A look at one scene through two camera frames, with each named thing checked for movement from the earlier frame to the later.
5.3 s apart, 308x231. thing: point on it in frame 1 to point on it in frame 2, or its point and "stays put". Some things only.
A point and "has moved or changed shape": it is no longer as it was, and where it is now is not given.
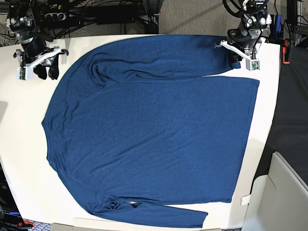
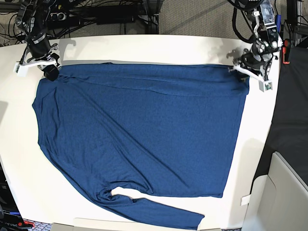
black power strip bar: [114, 19] stays put
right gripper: [245, 37] to [261, 64]
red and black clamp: [286, 52] stays put
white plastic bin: [278, 201] stays put
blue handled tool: [278, 23] stays put
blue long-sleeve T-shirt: [151, 118] has moved or changed shape
